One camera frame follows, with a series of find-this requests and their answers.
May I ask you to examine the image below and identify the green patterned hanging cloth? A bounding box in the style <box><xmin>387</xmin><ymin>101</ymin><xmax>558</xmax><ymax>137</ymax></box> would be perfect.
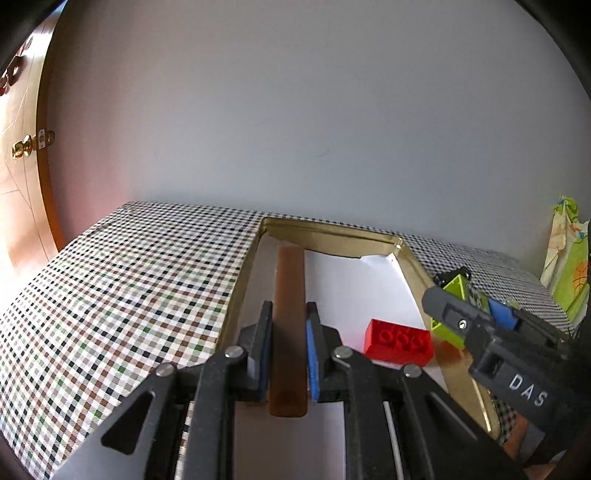
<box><xmin>540</xmin><ymin>196</ymin><xmax>590</xmax><ymax>327</ymax></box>

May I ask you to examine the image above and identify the wooden door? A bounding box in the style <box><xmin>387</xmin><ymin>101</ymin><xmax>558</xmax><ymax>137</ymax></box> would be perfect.
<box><xmin>1</xmin><ymin>7</ymin><xmax>65</xmax><ymax>275</ymax></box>

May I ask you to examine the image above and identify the brass door knob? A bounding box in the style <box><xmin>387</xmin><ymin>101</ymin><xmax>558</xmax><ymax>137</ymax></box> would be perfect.
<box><xmin>11</xmin><ymin>129</ymin><xmax>56</xmax><ymax>159</ymax></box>

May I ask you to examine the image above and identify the red toy brick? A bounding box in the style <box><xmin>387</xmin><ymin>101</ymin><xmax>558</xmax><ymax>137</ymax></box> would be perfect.
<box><xmin>363</xmin><ymin>319</ymin><xmax>434</xmax><ymax>367</ymax></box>

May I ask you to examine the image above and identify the lime green toy brick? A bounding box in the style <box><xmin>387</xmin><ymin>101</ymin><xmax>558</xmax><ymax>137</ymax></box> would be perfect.
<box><xmin>431</xmin><ymin>267</ymin><xmax>490</xmax><ymax>350</ymax></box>

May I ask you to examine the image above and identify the gold metal tin box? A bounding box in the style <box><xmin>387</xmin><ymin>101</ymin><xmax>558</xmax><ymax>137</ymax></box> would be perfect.
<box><xmin>215</xmin><ymin>216</ymin><xmax>502</xmax><ymax>439</ymax></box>

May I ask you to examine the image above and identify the checkered tablecloth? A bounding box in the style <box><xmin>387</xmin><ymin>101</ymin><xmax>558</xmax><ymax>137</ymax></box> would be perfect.
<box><xmin>0</xmin><ymin>200</ymin><xmax>576</xmax><ymax>480</ymax></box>

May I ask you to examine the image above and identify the brown translucent stick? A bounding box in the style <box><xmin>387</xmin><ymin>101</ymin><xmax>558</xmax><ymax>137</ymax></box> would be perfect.
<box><xmin>270</xmin><ymin>245</ymin><xmax>308</xmax><ymax>418</ymax></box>

